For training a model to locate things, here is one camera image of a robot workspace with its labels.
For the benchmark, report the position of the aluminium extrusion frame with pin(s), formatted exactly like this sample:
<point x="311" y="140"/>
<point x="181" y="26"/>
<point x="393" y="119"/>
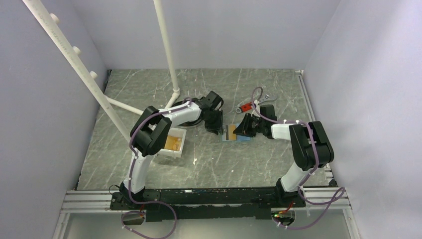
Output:
<point x="81" y="202"/>

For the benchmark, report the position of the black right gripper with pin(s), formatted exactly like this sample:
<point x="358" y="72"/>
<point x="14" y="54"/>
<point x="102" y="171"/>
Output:
<point x="243" y="128"/>

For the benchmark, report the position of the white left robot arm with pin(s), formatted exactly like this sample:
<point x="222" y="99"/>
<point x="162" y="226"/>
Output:
<point x="149" y="135"/>

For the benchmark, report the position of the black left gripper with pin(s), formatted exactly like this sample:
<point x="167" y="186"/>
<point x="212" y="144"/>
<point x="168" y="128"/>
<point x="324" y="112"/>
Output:
<point x="217" y="128"/>

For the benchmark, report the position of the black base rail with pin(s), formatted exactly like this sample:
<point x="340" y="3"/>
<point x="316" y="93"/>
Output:
<point x="208" y="203"/>

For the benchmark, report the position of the clear plastic tray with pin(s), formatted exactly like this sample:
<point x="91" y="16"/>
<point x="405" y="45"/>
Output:
<point x="174" y="143"/>

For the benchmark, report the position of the gold striped credit card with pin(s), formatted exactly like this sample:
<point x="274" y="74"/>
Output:
<point x="229" y="134"/>

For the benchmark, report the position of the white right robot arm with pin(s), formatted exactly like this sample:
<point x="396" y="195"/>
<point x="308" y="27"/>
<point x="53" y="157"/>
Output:
<point x="310" y="145"/>

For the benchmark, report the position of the red handled adjustable wrench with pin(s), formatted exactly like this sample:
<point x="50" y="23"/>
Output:
<point x="246" y="107"/>

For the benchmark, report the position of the white pvc pipe frame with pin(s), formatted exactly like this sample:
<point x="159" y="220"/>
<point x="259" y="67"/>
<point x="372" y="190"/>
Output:
<point x="49" y="22"/>

